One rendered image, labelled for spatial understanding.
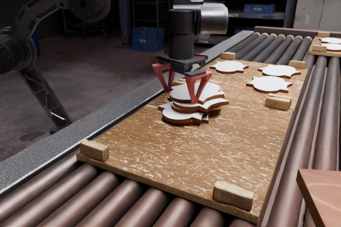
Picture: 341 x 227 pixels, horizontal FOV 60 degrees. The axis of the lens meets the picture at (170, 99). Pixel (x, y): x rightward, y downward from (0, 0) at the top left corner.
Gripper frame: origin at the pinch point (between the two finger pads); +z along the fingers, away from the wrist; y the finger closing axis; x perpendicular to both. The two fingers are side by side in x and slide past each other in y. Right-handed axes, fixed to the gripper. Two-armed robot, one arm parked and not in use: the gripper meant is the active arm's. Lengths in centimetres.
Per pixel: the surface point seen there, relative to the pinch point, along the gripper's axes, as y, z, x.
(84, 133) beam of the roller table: 9.9, 7.4, 20.8
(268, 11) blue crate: 246, 22, -419
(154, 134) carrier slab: -4.0, 5.5, 11.0
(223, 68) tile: 16.8, 3.7, -35.2
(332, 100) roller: -18.5, 6.9, -42.4
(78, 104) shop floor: 233, 94, -63
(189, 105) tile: -4.5, 1.2, 1.4
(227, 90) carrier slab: 3.1, 5.1, -21.3
